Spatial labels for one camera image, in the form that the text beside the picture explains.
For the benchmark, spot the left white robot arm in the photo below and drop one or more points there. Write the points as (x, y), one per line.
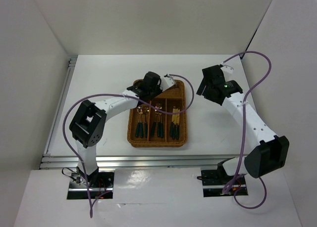
(87, 125)

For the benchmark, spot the gold knife pile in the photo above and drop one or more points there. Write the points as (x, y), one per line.
(174, 126)
(172, 123)

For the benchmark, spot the aluminium table front rail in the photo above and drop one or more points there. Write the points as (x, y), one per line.
(113, 162)

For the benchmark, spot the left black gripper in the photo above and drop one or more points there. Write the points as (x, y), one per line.
(159, 89)

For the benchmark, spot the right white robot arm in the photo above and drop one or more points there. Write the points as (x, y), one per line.
(269, 151)

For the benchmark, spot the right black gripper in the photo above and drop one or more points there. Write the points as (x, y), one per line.
(205, 92)

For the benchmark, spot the gold spoon pile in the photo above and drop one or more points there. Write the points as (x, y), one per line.
(141, 128)

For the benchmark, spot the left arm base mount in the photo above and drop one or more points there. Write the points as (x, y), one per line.
(102, 188)

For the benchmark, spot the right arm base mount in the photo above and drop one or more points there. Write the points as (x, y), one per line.
(213, 182)

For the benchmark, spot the aluminium left side rail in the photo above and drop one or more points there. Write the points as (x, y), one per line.
(69, 72)

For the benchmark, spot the brown wicker cutlery tray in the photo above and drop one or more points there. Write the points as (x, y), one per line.
(174, 96)

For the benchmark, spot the gold spoon green handle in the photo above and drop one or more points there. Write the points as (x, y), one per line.
(146, 112)
(137, 128)

